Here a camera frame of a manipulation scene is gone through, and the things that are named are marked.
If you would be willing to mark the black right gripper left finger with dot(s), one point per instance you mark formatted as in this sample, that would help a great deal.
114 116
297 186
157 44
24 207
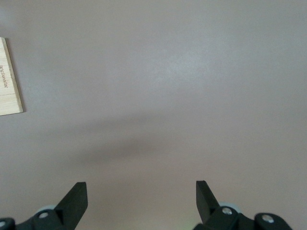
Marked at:
69 208

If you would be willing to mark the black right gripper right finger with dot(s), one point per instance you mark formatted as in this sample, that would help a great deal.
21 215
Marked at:
206 203

